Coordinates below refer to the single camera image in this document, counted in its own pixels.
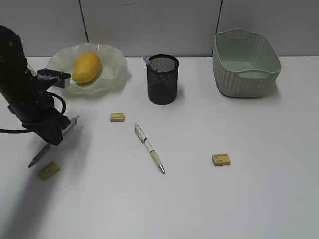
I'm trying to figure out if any yellow eraser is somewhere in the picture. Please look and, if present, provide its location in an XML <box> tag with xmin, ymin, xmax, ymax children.
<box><xmin>40</xmin><ymin>162</ymin><xmax>60</xmax><ymax>180</ymax></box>
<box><xmin>110</xmin><ymin>113</ymin><xmax>125</xmax><ymax>122</ymax></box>
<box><xmin>212</xmin><ymin>153</ymin><xmax>231</xmax><ymax>166</ymax></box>

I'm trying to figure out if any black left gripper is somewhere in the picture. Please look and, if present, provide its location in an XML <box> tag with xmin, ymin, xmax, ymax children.
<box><xmin>0</xmin><ymin>57</ymin><xmax>69</xmax><ymax>146</ymax></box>

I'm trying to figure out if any blue and white pen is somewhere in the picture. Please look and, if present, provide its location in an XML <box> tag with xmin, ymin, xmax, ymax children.
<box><xmin>142</xmin><ymin>56</ymin><xmax>157</xmax><ymax>72</ymax></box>

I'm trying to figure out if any pale green woven basket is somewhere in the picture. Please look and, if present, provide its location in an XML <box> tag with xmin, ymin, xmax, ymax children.
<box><xmin>213</xmin><ymin>28</ymin><xmax>281</xmax><ymax>98</ymax></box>

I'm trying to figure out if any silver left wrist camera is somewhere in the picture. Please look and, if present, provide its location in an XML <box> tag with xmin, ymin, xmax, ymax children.
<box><xmin>37</xmin><ymin>68</ymin><xmax>71</xmax><ymax>90</ymax></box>

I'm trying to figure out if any black mesh pen holder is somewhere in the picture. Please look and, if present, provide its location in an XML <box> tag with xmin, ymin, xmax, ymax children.
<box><xmin>146</xmin><ymin>54</ymin><xmax>180</xmax><ymax>105</ymax></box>

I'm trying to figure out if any grey and white pen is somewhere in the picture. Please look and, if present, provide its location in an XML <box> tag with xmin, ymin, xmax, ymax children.
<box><xmin>28</xmin><ymin>115</ymin><xmax>79</xmax><ymax>168</ymax></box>

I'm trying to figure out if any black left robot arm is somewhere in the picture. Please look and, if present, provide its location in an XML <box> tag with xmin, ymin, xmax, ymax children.
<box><xmin>0</xmin><ymin>26</ymin><xmax>71</xmax><ymax>146</ymax></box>

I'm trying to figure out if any translucent green wavy plate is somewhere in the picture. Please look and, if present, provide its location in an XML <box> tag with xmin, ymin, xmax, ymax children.
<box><xmin>46</xmin><ymin>43</ymin><xmax>127</xmax><ymax>96</ymax></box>

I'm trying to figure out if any beige and white pen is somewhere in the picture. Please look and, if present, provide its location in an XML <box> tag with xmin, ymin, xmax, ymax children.
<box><xmin>134</xmin><ymin>123</ymin><xmax>166</xmax><ymax>174</ymax></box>

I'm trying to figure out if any yellow mango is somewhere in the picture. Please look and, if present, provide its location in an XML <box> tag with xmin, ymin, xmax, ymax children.
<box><xmin>72</xmin><ymin>52</ymin><xmax>100</xmax><ymax>84</ymax></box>

